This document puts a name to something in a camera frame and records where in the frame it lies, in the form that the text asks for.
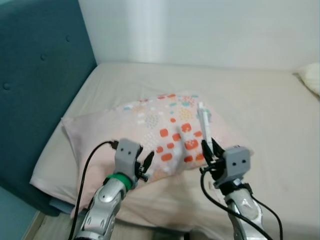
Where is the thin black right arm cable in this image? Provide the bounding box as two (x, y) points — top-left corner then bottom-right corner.
(249, 194), (284, 240)

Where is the pink patterned pillow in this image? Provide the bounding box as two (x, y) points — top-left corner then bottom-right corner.
(61, 91), (252, 184)

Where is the beige bed mattress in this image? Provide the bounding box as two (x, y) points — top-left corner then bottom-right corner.
(30, 61), (320, 237)

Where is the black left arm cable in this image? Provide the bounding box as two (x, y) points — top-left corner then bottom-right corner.
(67, 140), (120, 240)

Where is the teal upholstered headboard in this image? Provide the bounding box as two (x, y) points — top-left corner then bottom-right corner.
(0, 0), (98, 217)

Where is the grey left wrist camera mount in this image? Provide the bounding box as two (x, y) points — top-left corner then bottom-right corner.
(114, 139), (144, 177)

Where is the white pen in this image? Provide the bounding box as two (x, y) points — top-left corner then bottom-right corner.
(196, 102), (214, 147)

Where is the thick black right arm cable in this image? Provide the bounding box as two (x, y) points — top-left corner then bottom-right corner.
(199, 167), (273, 240)

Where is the cream cartoon print blanket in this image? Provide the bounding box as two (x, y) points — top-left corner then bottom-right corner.
(297, 62), (320, 97)

